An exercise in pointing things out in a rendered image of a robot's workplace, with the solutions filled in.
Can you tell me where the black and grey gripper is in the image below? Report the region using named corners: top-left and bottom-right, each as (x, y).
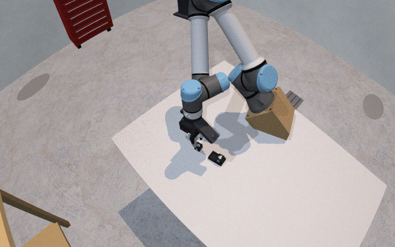
top-left (179, 115), bottom-right (203, 147)

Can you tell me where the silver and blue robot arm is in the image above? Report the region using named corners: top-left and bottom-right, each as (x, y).
top-left (181, 0), bottom-right (278, 144)

